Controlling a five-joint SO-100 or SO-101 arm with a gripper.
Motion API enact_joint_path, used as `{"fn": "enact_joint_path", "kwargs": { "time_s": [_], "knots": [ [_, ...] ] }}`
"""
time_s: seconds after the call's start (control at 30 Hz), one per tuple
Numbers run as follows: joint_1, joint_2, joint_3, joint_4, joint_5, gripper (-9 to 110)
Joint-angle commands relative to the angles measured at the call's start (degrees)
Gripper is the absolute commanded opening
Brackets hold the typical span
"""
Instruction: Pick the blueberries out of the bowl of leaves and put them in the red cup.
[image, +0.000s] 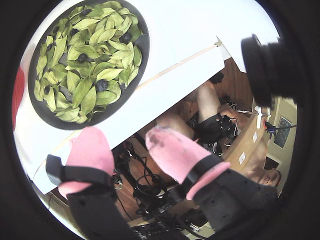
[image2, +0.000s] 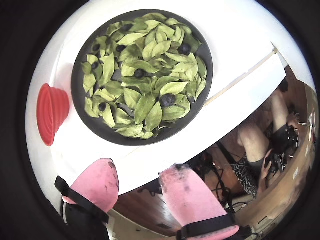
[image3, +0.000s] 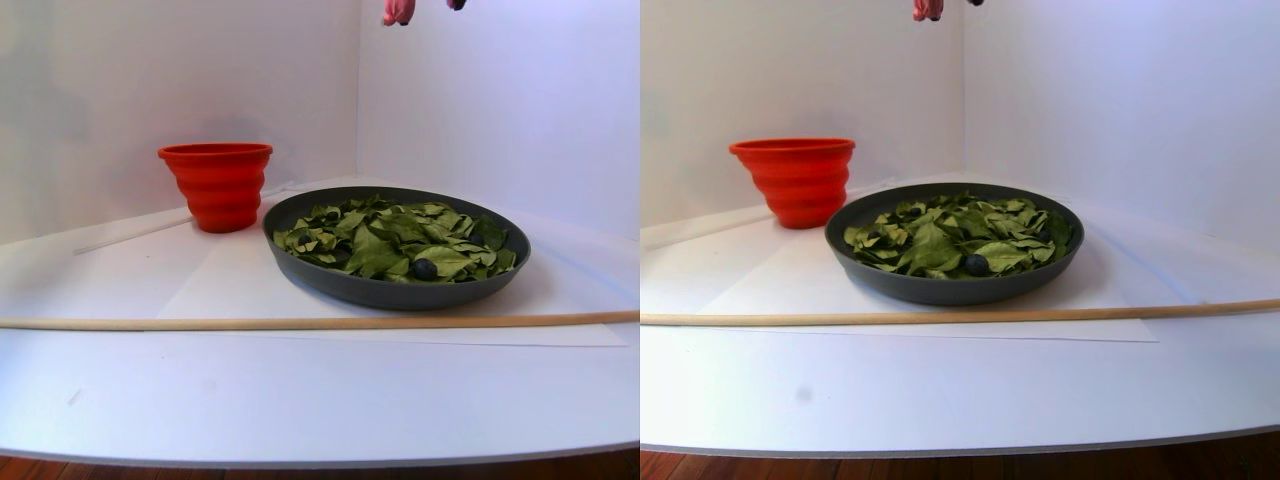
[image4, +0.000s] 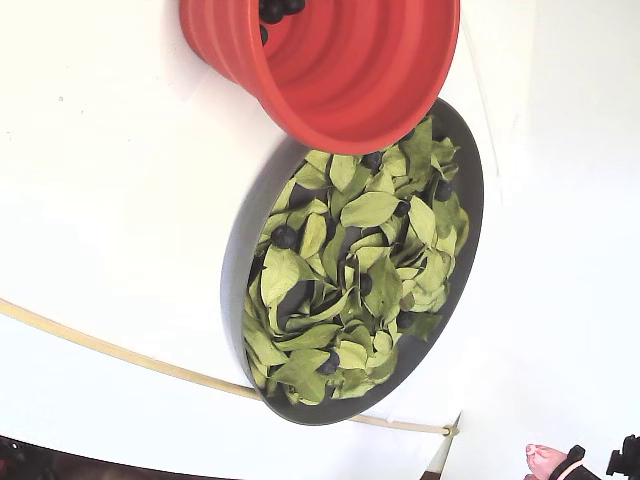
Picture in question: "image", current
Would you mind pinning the pink-tipped black gripper finger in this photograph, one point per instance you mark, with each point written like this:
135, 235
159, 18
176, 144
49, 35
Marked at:
87, 150
175, 155

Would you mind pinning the dark grey shallow bowl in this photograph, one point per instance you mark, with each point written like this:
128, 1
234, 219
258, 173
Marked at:
65, 125

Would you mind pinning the pile of green leaves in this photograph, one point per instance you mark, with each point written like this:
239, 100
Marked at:
82, 90

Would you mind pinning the red collapsible silicone cup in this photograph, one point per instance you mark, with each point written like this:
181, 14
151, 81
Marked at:
18, 92

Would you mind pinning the person's hand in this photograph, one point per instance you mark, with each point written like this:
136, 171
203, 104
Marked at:
227, 112

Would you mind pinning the person's bare leg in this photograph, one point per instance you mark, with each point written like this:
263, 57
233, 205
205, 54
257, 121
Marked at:
172, 123
207, 100

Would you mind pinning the black patterned shorts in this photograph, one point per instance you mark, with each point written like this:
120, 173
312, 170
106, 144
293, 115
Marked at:
210, 130

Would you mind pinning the orange black clamp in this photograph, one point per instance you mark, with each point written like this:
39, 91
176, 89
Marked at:
269, 126

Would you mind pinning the black camera lens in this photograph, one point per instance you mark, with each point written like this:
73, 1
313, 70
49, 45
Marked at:
262, 72

